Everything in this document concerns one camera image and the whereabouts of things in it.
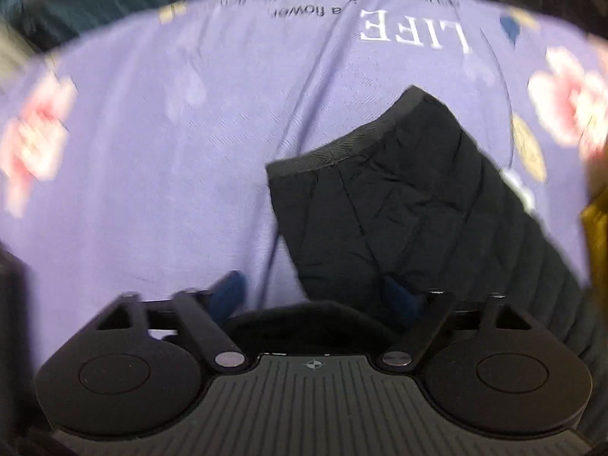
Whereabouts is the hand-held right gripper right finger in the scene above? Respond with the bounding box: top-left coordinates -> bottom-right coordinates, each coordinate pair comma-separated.
378,276 -> 532,373

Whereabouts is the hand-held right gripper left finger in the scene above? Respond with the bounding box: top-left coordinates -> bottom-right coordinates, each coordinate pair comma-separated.
96,270 -> 249,372

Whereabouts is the black quilted jacket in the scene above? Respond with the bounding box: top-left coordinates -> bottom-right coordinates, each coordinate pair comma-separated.
223,85 -> 603,381

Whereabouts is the purple floral bedsheet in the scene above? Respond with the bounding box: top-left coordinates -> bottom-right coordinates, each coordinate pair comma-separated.
0,0 -> 608,376

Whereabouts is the yellow satin cloth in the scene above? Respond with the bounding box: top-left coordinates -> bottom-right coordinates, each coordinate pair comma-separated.
578,161 -> 608,290

